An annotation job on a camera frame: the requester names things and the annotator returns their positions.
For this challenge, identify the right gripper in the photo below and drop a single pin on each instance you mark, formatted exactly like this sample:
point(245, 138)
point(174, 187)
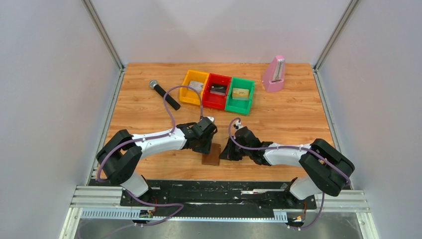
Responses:
point(228, 154)

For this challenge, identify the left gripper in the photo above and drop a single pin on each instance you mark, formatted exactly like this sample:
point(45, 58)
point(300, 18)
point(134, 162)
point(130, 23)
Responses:
point(206, 150)

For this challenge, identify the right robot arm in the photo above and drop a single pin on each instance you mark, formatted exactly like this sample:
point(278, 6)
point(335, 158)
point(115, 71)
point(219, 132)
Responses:
point(327, 170)

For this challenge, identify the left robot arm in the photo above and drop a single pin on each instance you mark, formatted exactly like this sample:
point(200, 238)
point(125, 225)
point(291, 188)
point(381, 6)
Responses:
point(119, 158)

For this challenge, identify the gold card in green bin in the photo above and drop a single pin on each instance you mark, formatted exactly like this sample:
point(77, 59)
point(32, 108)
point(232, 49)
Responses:
point(240, 94)

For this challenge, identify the black card in red bin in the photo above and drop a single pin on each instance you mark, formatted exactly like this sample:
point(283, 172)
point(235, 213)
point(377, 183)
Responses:
point(218, 89)

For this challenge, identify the silver card in yellow bin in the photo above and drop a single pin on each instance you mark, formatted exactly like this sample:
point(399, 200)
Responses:
point(197, 86)

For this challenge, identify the green plastic bin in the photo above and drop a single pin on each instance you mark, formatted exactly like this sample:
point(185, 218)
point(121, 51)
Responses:
point(238, 106)

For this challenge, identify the red plastic bin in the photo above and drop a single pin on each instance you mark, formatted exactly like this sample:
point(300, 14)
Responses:
point(215, 101)

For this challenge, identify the yellow plastic bin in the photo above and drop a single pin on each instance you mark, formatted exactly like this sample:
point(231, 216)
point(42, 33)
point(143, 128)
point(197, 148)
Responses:
point(186, 95)

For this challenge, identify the black microphone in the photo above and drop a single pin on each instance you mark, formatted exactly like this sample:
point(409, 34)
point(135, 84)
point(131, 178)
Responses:
point(153, 84)

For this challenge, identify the pink metronome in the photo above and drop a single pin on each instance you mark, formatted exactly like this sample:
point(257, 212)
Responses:
point(273, 77)

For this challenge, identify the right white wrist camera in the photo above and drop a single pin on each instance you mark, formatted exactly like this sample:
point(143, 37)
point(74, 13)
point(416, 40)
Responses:
point(237, 125)

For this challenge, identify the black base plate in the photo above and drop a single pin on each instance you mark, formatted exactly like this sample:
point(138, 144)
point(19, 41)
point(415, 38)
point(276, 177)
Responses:
point(225, 199)

